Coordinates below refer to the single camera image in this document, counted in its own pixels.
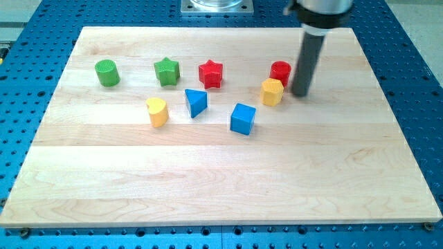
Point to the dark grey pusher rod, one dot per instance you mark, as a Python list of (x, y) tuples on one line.
[(306, 64)]

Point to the yellow hexagon block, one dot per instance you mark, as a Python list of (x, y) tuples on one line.
[(271, 92)]

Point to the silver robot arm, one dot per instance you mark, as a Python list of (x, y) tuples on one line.
[(317, 18)]

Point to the red cylinder block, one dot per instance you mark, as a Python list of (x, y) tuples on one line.
[(280, 70)]

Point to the blue cube block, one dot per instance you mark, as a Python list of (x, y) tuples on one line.
[(242, 119)]

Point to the red star block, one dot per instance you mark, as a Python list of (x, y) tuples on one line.
[(211, 74)]

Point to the blue triangle block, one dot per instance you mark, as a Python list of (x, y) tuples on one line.
[(196, 101)]

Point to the green star block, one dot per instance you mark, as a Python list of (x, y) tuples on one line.
[(167, 72)]

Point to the yellow heart block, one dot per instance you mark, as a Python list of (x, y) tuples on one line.
[(158, 111)]

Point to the light wooden board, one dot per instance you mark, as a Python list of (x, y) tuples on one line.
[(335, 156)]

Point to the green cylinder block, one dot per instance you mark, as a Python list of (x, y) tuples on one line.
[(107, 73)]

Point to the blue perforated metal table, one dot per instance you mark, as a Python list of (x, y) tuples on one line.
[(35, 62)]

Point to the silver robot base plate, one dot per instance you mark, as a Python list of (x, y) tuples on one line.
[(216, 7)]

